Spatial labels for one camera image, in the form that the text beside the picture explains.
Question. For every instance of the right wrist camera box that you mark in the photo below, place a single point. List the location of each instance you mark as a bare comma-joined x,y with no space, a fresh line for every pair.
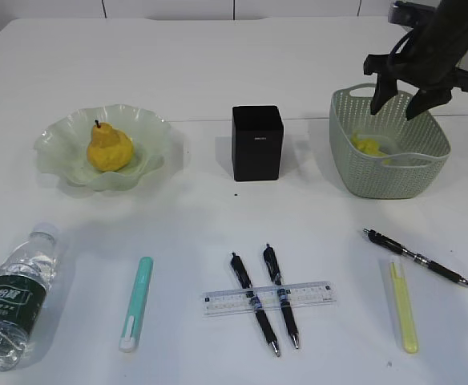
410,14

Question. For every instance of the black gel pen right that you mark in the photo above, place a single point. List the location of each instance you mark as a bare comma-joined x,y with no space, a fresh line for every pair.
399,249

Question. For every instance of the black gel pen left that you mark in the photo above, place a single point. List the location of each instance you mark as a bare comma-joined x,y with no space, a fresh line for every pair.
254,301

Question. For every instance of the black gel pen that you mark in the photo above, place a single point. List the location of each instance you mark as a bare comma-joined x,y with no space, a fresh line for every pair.
399,249
271,262
254,301

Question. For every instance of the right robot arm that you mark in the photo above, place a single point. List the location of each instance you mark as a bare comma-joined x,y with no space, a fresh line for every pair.
466,12

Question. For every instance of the yellow waste paper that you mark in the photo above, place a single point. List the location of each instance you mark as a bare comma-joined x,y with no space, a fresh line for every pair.
370,147

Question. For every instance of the black gel pen middle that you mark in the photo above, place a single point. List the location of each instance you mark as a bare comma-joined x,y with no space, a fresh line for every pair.
271,262

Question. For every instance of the clear plastic ruler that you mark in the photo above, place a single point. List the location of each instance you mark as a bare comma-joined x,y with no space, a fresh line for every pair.
219,303

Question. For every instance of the green wavy glass plate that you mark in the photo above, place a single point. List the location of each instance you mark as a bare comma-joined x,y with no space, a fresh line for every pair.
62,147

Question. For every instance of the green plastic woven basket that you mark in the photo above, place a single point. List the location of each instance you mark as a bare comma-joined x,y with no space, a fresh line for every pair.
418,148

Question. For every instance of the teal pen in sleeve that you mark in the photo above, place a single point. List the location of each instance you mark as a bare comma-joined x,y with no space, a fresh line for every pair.
133,322

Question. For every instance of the clear water bottle green label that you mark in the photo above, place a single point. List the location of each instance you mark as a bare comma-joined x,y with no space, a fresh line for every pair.
25,280

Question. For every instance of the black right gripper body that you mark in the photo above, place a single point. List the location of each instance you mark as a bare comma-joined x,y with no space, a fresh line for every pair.
426,56

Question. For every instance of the yellow pen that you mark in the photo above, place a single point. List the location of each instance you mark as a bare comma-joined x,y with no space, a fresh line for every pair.
404,311

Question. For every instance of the black square pen holder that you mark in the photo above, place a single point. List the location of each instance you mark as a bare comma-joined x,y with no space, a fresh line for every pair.
257,141

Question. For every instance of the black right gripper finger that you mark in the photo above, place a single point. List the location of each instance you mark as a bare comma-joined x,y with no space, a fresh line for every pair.
425,99
385,90

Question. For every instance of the yellow pear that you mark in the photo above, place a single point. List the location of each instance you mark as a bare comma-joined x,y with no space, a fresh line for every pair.
110,149

